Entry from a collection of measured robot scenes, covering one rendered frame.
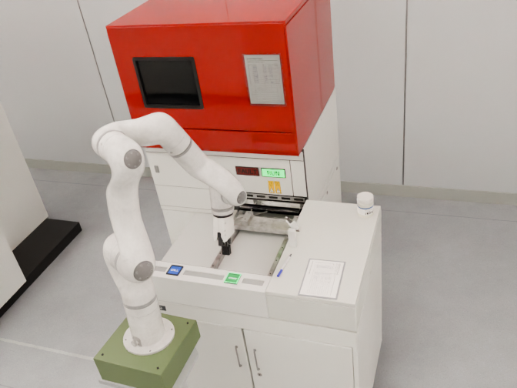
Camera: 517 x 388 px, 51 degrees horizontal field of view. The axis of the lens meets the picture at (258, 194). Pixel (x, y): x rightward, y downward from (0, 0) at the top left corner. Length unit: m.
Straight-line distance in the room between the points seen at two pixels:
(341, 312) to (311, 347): 0.26
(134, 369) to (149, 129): 0.84
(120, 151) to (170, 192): 1.25
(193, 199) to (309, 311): 0.99
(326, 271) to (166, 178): 1.05
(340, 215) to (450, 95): 1.64
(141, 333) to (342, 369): 0.83
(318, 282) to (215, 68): 0.97
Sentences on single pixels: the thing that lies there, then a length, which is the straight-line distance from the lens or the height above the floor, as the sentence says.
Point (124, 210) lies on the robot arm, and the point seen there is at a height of 1.49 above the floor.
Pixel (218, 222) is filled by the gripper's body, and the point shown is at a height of 1.26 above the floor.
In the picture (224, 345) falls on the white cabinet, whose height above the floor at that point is 0.60.
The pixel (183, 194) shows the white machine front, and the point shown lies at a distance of 2.83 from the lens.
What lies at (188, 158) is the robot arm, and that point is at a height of 1.56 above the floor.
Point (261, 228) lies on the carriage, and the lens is 2.57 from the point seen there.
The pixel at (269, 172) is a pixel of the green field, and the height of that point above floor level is 1.10.
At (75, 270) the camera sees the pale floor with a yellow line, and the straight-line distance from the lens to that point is 4.14.
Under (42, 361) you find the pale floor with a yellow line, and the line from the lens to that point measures 3.60.
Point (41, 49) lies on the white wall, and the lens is 4.94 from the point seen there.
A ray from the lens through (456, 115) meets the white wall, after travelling 3.91.
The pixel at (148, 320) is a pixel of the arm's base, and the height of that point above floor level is 1.05.
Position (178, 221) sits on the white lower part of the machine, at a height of 0.75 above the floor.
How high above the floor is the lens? 2.42
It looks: 33 degrees down
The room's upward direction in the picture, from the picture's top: 9 degrees counter-clockwise
